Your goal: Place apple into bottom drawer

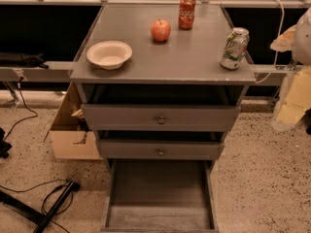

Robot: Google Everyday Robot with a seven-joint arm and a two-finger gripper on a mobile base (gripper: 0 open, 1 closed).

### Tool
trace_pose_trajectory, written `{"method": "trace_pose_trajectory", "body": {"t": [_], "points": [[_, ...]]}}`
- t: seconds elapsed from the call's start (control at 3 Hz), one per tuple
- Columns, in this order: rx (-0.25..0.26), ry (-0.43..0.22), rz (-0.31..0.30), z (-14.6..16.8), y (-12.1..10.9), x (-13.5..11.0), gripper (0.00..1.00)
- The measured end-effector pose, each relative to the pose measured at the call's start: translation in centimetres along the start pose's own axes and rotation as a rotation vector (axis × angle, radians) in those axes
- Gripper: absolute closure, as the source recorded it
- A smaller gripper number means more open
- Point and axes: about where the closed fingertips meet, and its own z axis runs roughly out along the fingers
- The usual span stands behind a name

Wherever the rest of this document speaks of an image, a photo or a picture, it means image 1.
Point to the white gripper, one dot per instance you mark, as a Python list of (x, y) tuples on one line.
[(303, 39)]

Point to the red apple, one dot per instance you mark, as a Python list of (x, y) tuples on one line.
[(160, 30)]

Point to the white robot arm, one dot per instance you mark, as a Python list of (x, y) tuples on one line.
[(297, 39)]

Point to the grey drawer cabinet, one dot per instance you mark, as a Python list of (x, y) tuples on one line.
[(185, 70)]

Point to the grey bottom drawer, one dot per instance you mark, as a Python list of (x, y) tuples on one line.
[(160, 196)]

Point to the grey drawer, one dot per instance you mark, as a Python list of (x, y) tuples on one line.
[(159, 149), (160, 118), (160, 196)]

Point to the grey middle drawer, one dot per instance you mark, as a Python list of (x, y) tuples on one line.
[(159, 149)]

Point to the grey top drawer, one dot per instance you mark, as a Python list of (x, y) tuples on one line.
[(160, 118)]

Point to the green white soda can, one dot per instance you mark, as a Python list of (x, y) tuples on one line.
[(235, 48)]

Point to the red cola can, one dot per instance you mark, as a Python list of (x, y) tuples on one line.
[(186, 14)]

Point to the white paper bowl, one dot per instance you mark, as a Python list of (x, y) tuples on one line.
[(109, 55)]

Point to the cardboard box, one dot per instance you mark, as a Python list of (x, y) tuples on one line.
[(70, 136)]

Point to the metal frame rail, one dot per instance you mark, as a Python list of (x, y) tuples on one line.
[(59, 72)]

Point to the black bag on rail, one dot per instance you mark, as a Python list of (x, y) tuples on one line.
[(22, 59)]

